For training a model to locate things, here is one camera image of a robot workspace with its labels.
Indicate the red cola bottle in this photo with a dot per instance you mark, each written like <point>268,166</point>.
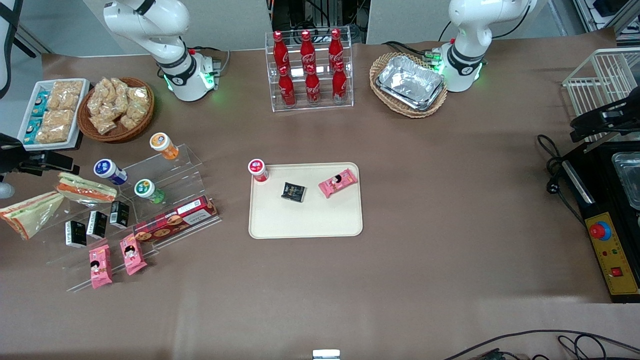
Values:
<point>336,49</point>
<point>313,87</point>
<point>307,51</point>
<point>287,89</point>
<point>280,52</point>
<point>339,85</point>

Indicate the blue small bottle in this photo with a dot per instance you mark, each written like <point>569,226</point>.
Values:
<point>109,171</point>

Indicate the clear acrylic step stand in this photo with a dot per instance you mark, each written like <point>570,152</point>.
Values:
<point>175,170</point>

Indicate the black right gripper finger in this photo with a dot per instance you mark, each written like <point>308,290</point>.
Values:
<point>61,162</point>

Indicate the black background equipment rack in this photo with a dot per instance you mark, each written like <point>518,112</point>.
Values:
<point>320,12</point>

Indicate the steel rectangular container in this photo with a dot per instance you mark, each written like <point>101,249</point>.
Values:
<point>630,180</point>

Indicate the wrapped triangle sandwich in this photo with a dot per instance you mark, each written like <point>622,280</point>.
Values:
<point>30,214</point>
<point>85,189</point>

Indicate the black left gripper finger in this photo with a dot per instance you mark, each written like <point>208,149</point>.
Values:
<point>586,129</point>

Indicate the clear crispy snack pack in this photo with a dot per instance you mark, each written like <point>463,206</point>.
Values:
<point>58,119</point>
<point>62,102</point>
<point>52,134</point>
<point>69,87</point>

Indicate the black snack packet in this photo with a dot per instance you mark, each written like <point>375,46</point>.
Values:
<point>119,214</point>
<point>75,234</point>
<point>293,192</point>
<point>97,224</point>

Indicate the red capped small bottle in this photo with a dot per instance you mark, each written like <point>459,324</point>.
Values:
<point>258,169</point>

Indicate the small white block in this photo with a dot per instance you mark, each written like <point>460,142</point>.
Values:
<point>326,355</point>

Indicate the dark brown wicker basket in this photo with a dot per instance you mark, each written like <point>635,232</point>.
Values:
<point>145,117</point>

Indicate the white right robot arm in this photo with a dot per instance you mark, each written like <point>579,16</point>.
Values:
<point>150,25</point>

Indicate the aluminium foil tray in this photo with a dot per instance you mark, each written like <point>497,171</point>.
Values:
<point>410,80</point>

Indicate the clear acrylic bottle rack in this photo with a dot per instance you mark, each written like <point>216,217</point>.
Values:
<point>309,107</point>

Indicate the teal snack packet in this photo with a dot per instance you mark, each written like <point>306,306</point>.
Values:
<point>33,132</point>
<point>41,104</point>

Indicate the black machine with yellow panel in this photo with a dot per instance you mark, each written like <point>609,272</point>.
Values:
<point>615,250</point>

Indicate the white rectangular dish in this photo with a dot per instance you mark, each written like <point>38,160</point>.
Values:
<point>25,131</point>

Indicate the green small bottle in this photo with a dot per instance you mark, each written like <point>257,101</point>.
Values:
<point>147,190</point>

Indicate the light wicker basket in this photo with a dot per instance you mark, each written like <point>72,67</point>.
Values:
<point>410,112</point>

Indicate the beige plastic tray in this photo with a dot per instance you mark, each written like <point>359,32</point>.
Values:
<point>305,220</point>

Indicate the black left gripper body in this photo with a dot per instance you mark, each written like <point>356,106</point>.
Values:
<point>624,111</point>

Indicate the clear bagged puffed snack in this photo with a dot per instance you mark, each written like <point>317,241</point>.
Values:
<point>138,95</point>
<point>102,91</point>
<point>117,106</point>
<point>106,125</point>
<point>130,122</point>
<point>120,87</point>

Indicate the red biscuit box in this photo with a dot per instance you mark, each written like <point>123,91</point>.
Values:
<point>175,220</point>

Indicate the pink cartoon snack packet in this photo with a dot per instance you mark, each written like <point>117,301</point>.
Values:
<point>132,255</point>
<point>100,266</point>
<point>338,183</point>

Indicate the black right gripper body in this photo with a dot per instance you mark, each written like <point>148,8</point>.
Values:
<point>11,155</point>

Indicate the orange small bottle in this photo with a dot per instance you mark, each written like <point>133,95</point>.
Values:
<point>163,145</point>

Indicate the aluminium frame structure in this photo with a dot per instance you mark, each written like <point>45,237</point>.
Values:
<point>605,12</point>

